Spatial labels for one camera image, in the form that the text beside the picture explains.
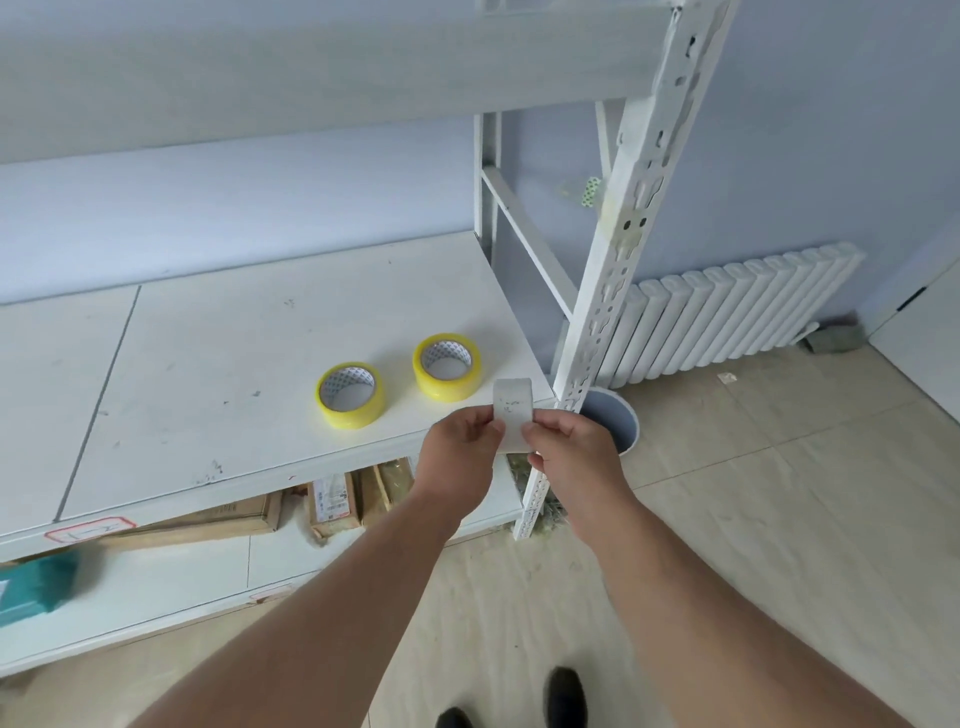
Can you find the red-bordered white label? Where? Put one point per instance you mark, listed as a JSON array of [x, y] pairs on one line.
[[90, 529]]

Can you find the person's left forearm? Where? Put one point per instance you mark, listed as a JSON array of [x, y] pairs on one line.
[[300, 630]]

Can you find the teal box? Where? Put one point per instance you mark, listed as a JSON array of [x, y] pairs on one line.
[[34, 589]]

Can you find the person's left hand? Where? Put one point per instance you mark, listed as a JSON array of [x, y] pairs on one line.
[[450, 469]]

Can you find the white tape roll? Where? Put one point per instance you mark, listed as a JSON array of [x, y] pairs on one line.
[[513, 405]]

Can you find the white radiator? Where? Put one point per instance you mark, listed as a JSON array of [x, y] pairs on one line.
[[735, 315]]

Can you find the person's black shoe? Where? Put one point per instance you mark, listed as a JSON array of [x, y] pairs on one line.
[[564, 697], [455, 718]]

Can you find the person's black right shoe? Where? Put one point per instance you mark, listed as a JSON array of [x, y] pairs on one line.
[[564, 697]]

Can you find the green dotted tape piece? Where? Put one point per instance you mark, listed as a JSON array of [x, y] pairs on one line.
[[591, 190]]

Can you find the grey round bin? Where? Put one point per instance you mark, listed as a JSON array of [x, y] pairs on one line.
[[626, 427]]

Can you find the labelled brown cardboard box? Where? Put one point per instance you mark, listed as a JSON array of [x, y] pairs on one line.
[[332, 504]]

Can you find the flat brown cardboard box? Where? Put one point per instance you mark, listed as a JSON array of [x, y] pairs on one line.
[[217, 519]]

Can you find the yellow tape roll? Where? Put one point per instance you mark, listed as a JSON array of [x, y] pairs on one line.
[[352, 409], [450, 382]]

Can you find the person's left thumb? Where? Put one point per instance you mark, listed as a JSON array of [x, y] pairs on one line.
[[491, 433]]

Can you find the grey-green fuzzy cloth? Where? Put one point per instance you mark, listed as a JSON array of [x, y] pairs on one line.
[[551, 517]]

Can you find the person's right hand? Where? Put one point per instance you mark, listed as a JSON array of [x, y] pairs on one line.
[[581, 469]]

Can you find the person's black left shoe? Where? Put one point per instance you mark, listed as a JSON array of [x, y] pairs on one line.
[[455, 718]]

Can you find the person's right forearm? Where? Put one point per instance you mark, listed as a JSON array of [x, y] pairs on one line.
[[720, 637]]

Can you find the person's right thumb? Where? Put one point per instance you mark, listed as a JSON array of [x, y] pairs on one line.
[[538, 441]]

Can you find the white metal shelf unit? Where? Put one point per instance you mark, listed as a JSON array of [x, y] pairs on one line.
[[225, 337]]

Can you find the white door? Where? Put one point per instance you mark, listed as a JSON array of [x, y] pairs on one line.
[[926, 337]]

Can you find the narrow brown cardboard box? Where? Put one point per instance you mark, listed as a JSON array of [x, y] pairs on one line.
[[386, 487]]

